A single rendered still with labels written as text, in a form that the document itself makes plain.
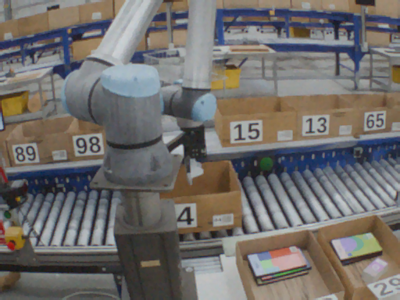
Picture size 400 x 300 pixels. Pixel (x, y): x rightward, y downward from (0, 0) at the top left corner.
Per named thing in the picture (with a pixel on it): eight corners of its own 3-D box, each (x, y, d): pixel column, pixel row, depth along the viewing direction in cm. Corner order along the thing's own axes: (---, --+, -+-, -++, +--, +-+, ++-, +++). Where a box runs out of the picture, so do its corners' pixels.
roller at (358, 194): (369, 220, 164) (371, 211, 162) (332, 173, 212) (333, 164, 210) (377, 218, 165) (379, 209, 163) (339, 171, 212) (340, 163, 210)
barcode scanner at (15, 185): (30, 208, 135) (19, 184, 131) (6, 212, 135) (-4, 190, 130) (33, 200, 141) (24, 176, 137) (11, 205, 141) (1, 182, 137)
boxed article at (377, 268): (360, 280, 121) (362, 270, 120) (375, 266, 126) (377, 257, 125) (371, 286, 117) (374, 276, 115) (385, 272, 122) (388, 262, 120)
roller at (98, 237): (91, 255, 156) (89, 246, 154) (102, 196, 204) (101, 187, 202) (102, 255, 156) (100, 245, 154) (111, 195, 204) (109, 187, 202)
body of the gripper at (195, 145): (207, 160, 149) (205, 126, 145) (183, 162, 148) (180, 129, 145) (205, 153, 156) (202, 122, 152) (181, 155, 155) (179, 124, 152)
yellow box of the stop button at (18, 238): (7, 251, 139) (1, 237, 136) (12, 240, 147) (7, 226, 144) (36, 251, 140) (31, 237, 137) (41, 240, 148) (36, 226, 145)
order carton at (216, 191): (144, 236, 161) (138, 200, 154) (145, 201, 188) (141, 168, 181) (242, 226, 164) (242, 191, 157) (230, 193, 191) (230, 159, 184)
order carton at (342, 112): (295, 142, 208) (296, 111, 201) (280, 123, 235) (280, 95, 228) (356, 137, 211) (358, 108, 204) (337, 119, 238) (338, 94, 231)
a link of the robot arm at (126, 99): (131, 149, 95) (126, 76, 89) (90, 135, 105) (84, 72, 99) (175, 130, 106) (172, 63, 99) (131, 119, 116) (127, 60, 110)
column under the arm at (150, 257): (201, 316, 116) (193, 236, 103) (120, 319, 115) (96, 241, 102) (194, 268, 140) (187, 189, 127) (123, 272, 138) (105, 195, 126)
